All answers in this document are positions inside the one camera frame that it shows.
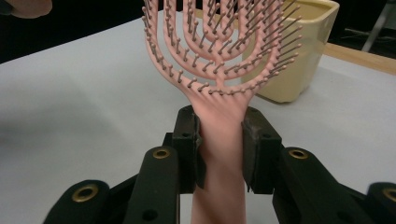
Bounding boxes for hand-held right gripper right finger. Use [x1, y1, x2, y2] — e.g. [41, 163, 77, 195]
[242, 106, 285, 194]

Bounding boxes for yellow square cup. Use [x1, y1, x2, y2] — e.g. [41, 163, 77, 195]
[241, 0, 341, 105]

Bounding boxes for pink hairbrush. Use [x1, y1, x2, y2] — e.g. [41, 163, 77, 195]
[141, 0, 304, 224]

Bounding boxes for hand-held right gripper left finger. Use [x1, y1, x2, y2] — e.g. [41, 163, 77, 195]
[163, 105, 207, 194]

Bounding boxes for white metal stand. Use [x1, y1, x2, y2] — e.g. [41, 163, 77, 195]
[361, 0, 396, 53]

